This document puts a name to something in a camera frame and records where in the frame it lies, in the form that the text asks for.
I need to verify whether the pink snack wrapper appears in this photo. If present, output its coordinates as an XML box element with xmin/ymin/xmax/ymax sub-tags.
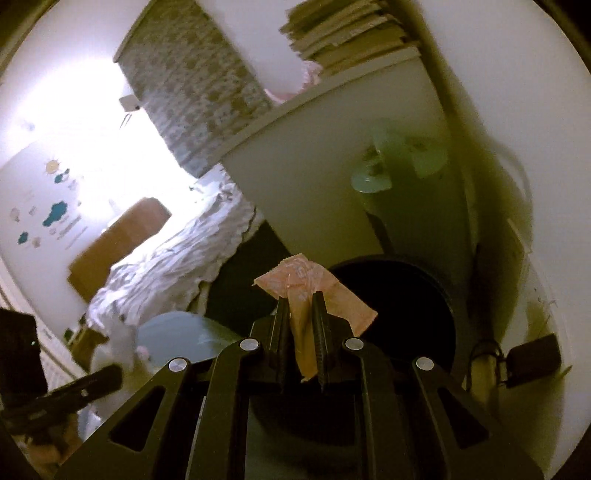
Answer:
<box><xmin>253</xmin><ymin>254</ymin><xmax>378</xmax><ymax>381</ymax></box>

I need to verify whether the black power adapter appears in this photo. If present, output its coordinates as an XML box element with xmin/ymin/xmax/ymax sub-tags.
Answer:
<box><xmin>504</xmin><ymin>334</ymin><xmax>562</xmax><ymax>388</ymax></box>

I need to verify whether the stack of books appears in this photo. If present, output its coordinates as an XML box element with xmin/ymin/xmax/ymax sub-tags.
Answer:
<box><xmin>280</xmin><ymin>0</ymin><xmax>420</xmax><ymax>77</ymax></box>

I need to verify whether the brown wooden headboard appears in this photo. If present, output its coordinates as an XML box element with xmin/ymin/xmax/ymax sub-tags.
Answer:
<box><xmin>68</xmin><ymin>198</ymin><xmax>171</xmax><ymax>303</ymax></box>

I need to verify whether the bed with white duvet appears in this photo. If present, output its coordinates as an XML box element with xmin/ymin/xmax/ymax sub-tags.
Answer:
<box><xmin>85</xmin><ymin>167</ymin><xmax>264</xmax><ymax>335</ymax></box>

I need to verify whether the black round trash bin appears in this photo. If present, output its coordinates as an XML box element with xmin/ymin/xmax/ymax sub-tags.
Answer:
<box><xmin>248</xmin><ymin>253</ymin><xmax>468</xmax><ymax>462</ymax></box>

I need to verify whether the white cabinet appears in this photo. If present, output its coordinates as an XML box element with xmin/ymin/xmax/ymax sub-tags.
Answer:
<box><xmin>215</xmin><ymin>47</ymin><xmax>471</xmax><ymax>285</ymax></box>

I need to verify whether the patterned window curtain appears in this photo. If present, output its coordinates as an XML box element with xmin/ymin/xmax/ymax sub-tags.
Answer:
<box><xmin>115</xmin><ymin>1</ymin><xmax>271</xmax><ymax>178</ymax></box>

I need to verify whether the round grey table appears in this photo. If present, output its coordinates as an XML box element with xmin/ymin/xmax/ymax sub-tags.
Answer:
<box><xmin>78</xmin><ymin>311</ymin><xmax>242</xmax><ymax>440</ymax></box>

